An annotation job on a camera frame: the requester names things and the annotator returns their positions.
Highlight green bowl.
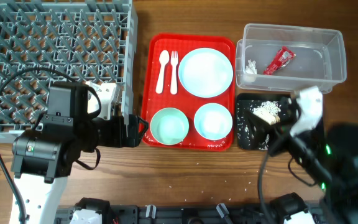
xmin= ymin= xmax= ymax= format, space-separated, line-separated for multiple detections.
xmin=150 ymin=107 xmax=190 ymax=146

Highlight red sauce packet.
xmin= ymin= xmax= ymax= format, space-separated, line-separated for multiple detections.
xmin=263 ymin=46 xmax=296 ymax=75

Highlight white tissue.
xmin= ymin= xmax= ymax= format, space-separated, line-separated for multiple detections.
xmin=245 ymin=60 xmax=257 ymax=75

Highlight white plastic spoon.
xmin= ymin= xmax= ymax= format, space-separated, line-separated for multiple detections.
xmin=155 ymin=50 xmax=170 ymax=94

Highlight white plastic fork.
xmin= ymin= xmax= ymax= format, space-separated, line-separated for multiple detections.
xmin=170 ymin=51 xmax=178 ymax=95

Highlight large light blue plate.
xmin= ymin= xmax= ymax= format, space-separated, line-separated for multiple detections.
xmin=178 ymin=48 xmax=234 ymax=98

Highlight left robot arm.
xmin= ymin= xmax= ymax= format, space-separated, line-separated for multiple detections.
xmin=9 ymin=82 xmax=149 ymax=223

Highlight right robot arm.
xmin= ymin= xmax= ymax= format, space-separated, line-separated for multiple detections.
xmin=246 ymin=96 xmax=358 ymax=223

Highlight black waste tray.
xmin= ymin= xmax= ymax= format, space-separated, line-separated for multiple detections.
xmin=234 ymin=92 xmax=326 ymax=151

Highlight grey dishwasher rack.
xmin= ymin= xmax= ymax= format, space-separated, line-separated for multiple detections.
xmin=0 ymin=0 xmax=138 ymax=143

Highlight brown food scraps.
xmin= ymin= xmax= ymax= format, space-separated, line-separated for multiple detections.
xmin=261 ymin=113 xmax=280 ymax=125

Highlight pile of rice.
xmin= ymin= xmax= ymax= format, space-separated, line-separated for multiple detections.
xmin=252 ymin=101 xmax=281 ymax=116

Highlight light blue bowl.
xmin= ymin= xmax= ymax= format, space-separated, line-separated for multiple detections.
xmin=193 ymin=103 xmax=233 ymax=141

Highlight clear plastic bin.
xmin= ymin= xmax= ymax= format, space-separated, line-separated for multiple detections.
xmin=236 ymin=24 xmax=347 ymax=93

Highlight red plastic tray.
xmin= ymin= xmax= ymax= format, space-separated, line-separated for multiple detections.
xmin=141 ymin=34 xmax=236 ymax=151

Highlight right black cable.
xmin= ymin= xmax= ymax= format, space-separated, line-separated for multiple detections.
xmin=257 ymin=149 xmax=276 ymax=224

